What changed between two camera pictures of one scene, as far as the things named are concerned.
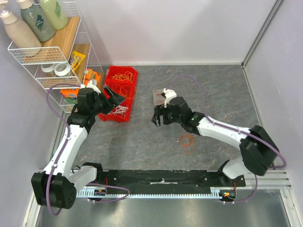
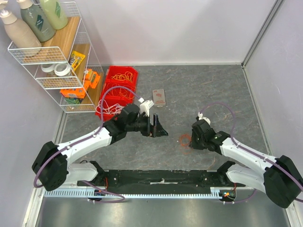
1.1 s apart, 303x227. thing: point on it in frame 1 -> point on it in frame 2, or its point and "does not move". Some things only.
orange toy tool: x=70 y=92 does not move
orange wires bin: x=129 y=92 does not move
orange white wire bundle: x=188 y=142 does not move
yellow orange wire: x=128 y=75 does not move
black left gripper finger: x=116 y=100 -> x=160 y=131
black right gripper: x=162 y=116 -> x=195 y=138
